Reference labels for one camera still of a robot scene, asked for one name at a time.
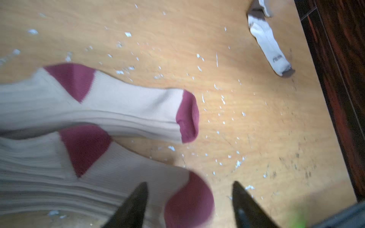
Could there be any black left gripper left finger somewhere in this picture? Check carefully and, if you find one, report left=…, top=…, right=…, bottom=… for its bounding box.
left=102, top=182, right=149, bottom=228

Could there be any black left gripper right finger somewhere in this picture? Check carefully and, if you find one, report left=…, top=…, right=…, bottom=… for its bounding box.
left=232, top=181, right=278, bottom=228

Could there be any cream maroon sock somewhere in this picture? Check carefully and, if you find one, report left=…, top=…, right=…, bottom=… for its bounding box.
left=1, top=63, right=199, bottom=143
left=1, top=125, right=214, bottom=228

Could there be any white striped sock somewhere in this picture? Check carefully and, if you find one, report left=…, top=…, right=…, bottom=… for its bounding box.
left=247, top=0, right=295, bottom=78

